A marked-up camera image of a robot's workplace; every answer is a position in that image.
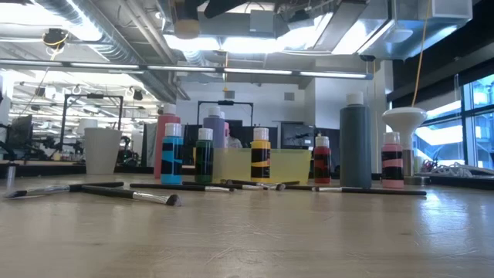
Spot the black gantry frame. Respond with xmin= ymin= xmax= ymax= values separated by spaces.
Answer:
xmin=197 ymin=100 xmax=255 ymax=127
xmin=59 ymin=93 xmax=125 ymax=155

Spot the large light pink paint bottle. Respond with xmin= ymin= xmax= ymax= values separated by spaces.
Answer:
xmin=220 ymin=110 xmax=231 ymax=150

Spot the yellow translucent plastic bin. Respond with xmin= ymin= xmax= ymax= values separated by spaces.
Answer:
xmin=191 ymin=147 xmax=313 ymax=185

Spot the long tube light bar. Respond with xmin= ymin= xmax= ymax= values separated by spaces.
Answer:
xmin=0 ymin=58 xmax=374 ymax=81

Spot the small pink paint bottle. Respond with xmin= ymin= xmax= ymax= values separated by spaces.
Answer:
xmin=381 ymin=131 xmax=405 ymax=190

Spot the round silver ventilation duct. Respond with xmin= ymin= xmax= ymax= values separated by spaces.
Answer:
xmin=32 ymin=0 xmax=182 ymax=104

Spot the small yellow paint bottle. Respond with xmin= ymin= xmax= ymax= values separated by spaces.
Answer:
xmin=250 ymin=127 xmax=272 ymax=184

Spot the yellow hanging cord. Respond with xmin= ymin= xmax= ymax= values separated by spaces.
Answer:
xmin=410 ymin=0 xmax=432 ymax=108

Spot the rectangular metal ventilation duct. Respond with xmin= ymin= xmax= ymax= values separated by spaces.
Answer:
xmin=357 ymin=0 xmax=474 ymax=62

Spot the grey plastic cup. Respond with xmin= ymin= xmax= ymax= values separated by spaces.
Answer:
xmin=83 ymin=127 xmax=124 ymax=175

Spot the small red paint bottle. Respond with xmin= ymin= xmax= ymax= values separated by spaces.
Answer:
xmin=313 ymin=133 xmax=333 ymax=185

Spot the large coral red paint bottle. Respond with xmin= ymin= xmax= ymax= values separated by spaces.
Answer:
xmin=154 ymin=103 xmax=182 ymax=180

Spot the large purple paint bottle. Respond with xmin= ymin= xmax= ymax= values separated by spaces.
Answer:
xmin=202 ymin=106 xmax=227 ymax=150

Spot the large grey paint bottle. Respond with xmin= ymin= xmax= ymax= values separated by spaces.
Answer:
xmin=339 ymin=91 xmax=373 ymax=190

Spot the dark computer monitor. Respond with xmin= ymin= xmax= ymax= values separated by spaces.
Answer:
xmin=4 ymin=114 xmax=34 ymax=148
xmin=280 ymin=122 xmax=316 ymax=151

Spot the white coiled cable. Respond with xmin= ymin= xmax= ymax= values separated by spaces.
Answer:
xmin=423 ymin=161 xmax=494 ymax=178

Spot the person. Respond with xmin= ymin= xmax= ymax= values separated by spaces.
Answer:
xmin=226 ymin=132 xmax=244 ymax=150

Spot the small blue paint bottle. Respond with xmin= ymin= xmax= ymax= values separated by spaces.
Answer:
xmin=160 ymin=122 xmax=184 ymax=185

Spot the small green paint bottle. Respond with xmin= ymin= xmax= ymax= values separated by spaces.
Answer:
xmin=194 ymin=127 xmax=215 ymax=185

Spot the black ceiling device yellow cable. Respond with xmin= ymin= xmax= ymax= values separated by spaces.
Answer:
xmin=41 ymin=26 xmax=70 ymax=50

